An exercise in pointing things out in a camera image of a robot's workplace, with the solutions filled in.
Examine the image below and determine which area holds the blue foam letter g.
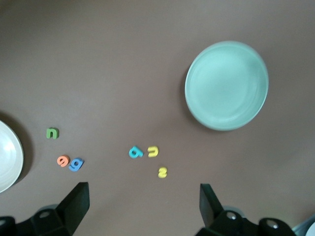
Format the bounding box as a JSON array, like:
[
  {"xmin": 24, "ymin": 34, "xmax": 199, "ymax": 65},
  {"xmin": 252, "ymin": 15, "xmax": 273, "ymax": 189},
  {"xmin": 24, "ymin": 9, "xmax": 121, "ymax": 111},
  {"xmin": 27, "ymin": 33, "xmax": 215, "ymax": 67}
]
[{"xmin": 68, "ymin": 157, "xmax": 85, "ymax": 172}]

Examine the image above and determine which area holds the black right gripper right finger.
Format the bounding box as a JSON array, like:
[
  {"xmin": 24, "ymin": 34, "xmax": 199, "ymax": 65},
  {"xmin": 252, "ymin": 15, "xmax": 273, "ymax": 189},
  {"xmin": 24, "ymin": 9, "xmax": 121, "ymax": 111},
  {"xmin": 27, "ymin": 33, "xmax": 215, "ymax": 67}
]
[{"xmin": 195, "ymin": 183, "xmax": 296, "ymax": 236}]

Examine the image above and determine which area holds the brown table cover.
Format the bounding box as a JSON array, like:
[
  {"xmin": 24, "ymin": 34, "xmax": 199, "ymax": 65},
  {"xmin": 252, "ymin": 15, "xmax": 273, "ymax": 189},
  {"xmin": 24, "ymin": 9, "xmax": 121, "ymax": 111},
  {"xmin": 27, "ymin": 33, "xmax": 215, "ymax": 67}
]
[{"xmin": 0, "ymin": 0, "xmax": 315, "ymax": 236}]

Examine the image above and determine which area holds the beige plate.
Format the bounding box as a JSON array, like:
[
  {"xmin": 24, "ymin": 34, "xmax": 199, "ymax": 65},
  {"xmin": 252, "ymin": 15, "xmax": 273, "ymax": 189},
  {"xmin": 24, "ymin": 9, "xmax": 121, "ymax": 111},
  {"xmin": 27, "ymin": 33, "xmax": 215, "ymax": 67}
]
[{"xmin": 0, "ymin": 119, "xmax": 25, "ymax": 194}]

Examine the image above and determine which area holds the teal foam letter q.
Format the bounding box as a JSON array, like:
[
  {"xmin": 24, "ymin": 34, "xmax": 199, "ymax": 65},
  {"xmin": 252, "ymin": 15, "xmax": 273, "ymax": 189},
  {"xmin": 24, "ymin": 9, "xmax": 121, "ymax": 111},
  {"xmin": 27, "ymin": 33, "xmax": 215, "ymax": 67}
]
[{"xmin": 128, "ymin": 146, "xmax": 144, "ymax": 159}]

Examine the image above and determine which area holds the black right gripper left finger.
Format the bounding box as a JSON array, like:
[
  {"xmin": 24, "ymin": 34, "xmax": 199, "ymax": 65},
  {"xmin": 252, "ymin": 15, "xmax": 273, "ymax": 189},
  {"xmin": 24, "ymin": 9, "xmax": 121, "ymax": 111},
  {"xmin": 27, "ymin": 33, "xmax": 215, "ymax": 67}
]
[{"xmin": 0, "ymin": 181, "xmax": 90, "ymax": 236}]

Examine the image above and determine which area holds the green foam letter n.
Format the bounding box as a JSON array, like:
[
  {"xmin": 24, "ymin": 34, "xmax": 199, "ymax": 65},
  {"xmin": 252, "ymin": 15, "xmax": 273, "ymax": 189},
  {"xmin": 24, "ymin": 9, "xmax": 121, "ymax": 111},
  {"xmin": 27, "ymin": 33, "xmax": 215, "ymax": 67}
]
[{"xmin": 46, "ymin": 127, "xmax": 60, "ymax": 140}]

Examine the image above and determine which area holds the green plate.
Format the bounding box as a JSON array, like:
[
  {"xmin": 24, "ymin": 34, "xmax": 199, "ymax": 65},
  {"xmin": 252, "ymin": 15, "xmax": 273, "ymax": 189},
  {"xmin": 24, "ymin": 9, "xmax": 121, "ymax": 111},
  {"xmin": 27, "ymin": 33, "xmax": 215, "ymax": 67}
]
[{"xmin": 184, "ymin": 41, "xmax": 269, "ymax": 131}]

